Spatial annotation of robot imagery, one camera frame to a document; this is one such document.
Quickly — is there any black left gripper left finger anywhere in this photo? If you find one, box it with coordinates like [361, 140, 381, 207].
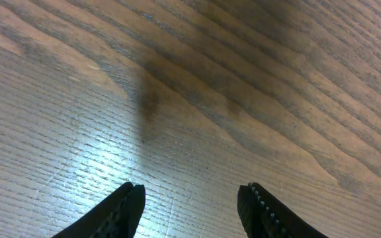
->
[54, 182, 146, 238]

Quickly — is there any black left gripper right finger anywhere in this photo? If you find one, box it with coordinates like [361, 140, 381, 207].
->
[237, 182, 327, 238]

